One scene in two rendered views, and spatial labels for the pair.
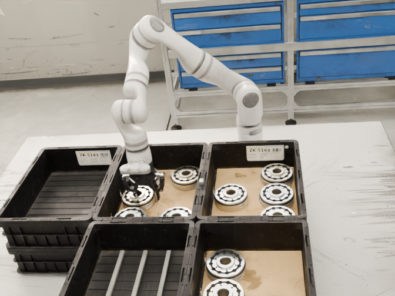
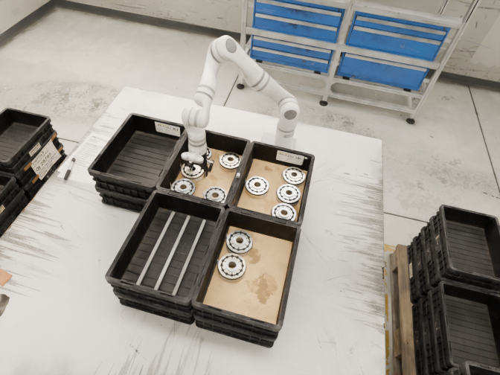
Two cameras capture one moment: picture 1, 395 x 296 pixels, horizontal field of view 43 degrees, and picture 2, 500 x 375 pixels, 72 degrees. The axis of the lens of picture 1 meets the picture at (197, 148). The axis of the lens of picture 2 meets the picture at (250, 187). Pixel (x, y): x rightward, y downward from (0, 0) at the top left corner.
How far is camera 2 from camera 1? 33 cm
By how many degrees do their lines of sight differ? 18
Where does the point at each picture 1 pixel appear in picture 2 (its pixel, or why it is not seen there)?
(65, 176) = (145, 136)
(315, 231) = (309, 219)
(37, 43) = not seen: outside the picture
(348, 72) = (376, 77)
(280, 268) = (274, 252)
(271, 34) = (327, 34)
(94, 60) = (190, 12)
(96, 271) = (152, 223)
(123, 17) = not seen: outside the picture
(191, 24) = (268, 10)
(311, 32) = (359, 39)
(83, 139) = (165, 99)
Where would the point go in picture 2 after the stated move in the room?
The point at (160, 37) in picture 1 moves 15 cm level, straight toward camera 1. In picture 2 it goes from (231, 56) to (229, 79)
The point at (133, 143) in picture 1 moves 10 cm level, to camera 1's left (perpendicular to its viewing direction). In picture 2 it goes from (194, 140) to (169, 137)
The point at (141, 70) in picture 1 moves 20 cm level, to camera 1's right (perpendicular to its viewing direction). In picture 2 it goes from (210, 85) to (263, 91)
